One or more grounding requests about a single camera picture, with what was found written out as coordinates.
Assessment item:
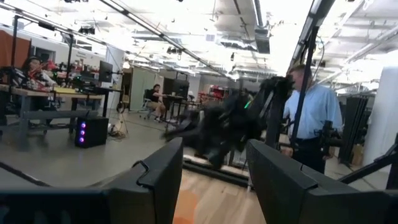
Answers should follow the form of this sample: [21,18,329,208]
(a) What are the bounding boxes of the orange partition panel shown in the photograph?
[0,29,32,70]

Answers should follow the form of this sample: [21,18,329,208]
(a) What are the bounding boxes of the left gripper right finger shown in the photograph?
[245,138,398,224]

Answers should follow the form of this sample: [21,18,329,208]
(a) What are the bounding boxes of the white pillar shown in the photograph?
[363,64,398,174]

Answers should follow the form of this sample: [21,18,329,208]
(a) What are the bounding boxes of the black ceiling duct box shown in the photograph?
[254,27,271,55]

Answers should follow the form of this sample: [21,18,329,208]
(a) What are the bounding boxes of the black desk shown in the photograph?
[89,85,124,118]

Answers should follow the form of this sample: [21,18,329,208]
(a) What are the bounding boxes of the black computer tower purple lights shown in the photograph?
[74,116,110,149]

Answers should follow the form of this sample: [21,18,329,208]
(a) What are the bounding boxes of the black rack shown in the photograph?
[338,95,370,166]

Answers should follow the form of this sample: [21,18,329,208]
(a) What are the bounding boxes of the black computer monitor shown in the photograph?
[98,60,114,83]

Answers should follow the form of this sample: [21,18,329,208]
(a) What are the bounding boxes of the cardboard box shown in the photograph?
[351,144,365,167]

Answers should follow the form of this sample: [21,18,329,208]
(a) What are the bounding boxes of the black station frame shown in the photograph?
[9,14,76,88]

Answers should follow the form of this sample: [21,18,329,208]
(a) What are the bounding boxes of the orange mat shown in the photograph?
[172,189,200,224]

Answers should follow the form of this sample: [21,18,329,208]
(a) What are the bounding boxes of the wooden workbench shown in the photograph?
[0,83,104,139]

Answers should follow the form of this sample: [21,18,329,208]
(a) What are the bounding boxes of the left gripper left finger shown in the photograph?
[0,136,185,224]

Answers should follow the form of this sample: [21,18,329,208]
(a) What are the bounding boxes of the person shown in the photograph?
[21,55,58,91]
[281,63,344,174]
[146,83,168,121]

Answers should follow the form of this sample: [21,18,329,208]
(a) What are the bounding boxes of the black handheld device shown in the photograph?
[313,119,343,157]

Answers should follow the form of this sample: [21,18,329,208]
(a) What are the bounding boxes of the office chair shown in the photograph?
[139,89,154,120]

